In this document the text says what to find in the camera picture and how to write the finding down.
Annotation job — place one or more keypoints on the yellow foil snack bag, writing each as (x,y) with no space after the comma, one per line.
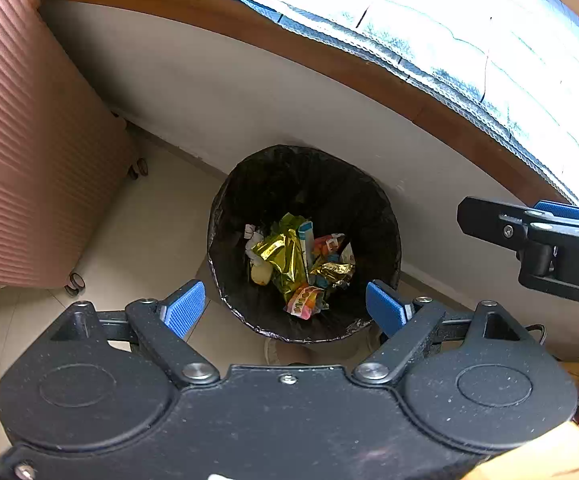
(282,255)

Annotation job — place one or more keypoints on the red snack packet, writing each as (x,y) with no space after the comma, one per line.
(328,246)

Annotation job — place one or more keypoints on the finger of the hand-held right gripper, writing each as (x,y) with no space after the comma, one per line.
(489,222)
(569,212)

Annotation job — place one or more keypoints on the blue checked cloth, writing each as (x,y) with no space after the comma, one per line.
(419,20)

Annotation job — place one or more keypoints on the white blue small packet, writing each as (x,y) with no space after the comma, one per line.
(306,240)

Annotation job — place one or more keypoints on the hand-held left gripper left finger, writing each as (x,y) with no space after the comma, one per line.
(184,307)

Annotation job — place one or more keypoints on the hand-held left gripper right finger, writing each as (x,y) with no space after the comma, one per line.
(384,307)

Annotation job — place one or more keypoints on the black lined waste bin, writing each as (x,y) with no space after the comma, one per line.
(294,180)

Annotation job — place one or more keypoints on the red orange candy wrapper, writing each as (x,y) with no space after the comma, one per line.
(305,302)

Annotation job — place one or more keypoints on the crumpled white paper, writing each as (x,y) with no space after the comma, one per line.
(253,240)

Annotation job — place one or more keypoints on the pink ribbed suitcase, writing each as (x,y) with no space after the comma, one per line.
(29,135)

